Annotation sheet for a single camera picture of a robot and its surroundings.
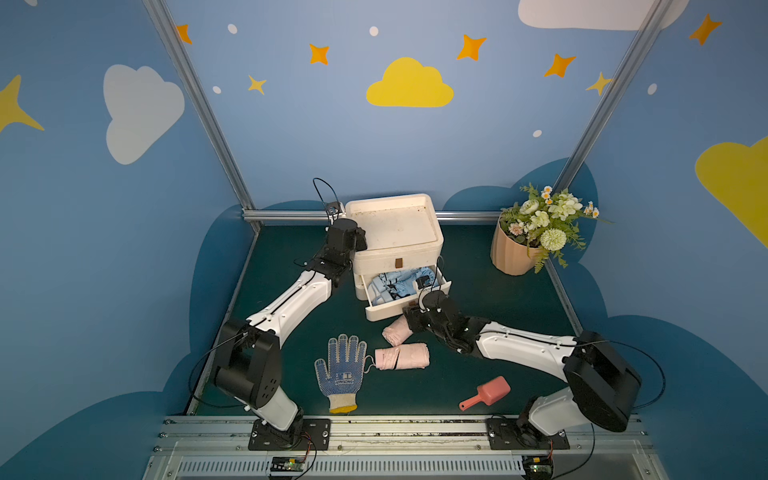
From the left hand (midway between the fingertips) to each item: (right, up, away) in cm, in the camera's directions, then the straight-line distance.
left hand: (354, 224), depth 85 cm
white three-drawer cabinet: (+14, -10, +1) cm, 18 cm away
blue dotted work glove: (-2, -41, +1) cm, 41 cm away
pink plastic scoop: (+37, -47, -6) cm, 60 cm away
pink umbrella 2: (+14, -38, -1) cm, 41 cm away
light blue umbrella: (+9, -19, +5) cm, 22 cm away
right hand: (+18, -23, +2) cm, 29 cm away
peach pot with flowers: (+52, 0, -1) cm, 52 cm away
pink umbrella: (+13, -32, +4) cm, 35 cm away
